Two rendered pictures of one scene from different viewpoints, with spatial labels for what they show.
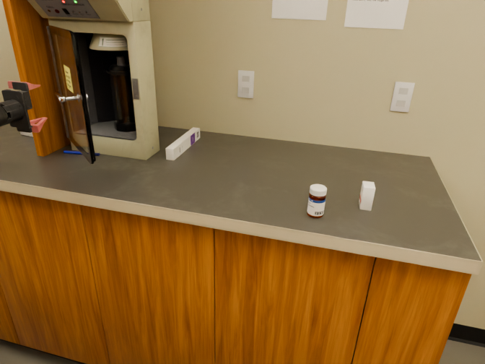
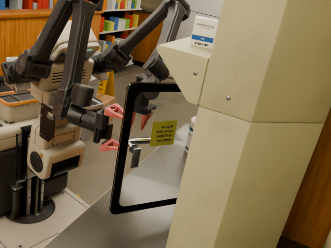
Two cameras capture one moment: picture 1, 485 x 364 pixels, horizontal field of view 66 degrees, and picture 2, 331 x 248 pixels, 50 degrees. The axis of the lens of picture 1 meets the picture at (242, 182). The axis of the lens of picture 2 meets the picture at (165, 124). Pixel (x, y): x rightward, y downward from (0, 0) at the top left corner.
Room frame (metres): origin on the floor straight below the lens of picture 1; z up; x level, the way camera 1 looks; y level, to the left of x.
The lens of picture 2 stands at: (1.25, -0.34, 1.65)
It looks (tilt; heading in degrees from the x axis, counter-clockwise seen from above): 23 degrees down; 94
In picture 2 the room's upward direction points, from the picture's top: 11 degrees clockwise
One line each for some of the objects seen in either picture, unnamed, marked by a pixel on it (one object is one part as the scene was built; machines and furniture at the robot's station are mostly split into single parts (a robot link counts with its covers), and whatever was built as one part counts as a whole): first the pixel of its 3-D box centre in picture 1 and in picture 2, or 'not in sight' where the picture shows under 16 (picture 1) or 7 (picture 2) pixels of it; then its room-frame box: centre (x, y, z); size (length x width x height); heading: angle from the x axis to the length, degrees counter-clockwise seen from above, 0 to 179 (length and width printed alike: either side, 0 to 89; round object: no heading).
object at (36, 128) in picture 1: (32, 117); (114, 140); (1.04, 0.61, 1.16); 0.09 x 0.07 x 0.07; 165
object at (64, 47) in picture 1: (71, 93); (167, 149); (1.21, 0.57, 1.19); 0.30 x 0.01 x 0.40; 37
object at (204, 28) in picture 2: not in sight; (203, 32); (1.24, 0.49, 1.54); 0.05 x 0.05 x 0.06; 2
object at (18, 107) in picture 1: (10, 111); (95, 122); (0.97, 0.63, 1.19); 0.07 x 0.07 x 0.10; 75
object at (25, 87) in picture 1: (27, 92); (116, 119); (1.04, 0.61, 1.23); 0.09 x 0.07 x 0.07; 165
